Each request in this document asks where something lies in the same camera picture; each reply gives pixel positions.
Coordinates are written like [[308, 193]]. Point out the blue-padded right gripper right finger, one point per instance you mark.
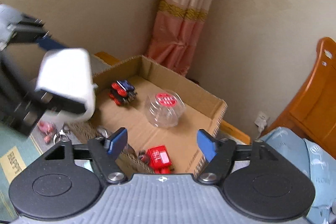
[[218, 155]]

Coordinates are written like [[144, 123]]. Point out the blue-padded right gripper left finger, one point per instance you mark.
[[104, 152]]

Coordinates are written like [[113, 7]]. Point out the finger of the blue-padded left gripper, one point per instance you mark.
[[47, 43]]

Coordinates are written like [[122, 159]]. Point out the white frosted plastic bottle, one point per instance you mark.
[[67, 74]]

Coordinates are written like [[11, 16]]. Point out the pink keychain charm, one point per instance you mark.
[[51, 134]]

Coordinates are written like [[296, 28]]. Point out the red cube toy truck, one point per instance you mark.
[[158, 159]]

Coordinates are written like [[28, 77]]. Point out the blue black toy truck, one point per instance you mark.
[[122, 92]]

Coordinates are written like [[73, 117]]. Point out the short clear jar red label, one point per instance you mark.
[[164, 109]]

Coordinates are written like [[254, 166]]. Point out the patchwork table cloth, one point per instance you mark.
[[19, 151]]

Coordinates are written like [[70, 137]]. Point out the brown cardboard box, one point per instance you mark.
[[180, 141]]

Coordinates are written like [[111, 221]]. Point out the wooden headboard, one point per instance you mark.
[[311, 113]]

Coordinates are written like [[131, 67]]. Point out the pink curtain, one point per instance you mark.
[[177, 28]]

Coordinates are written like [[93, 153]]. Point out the white wall charger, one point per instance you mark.
[[261, 121]]

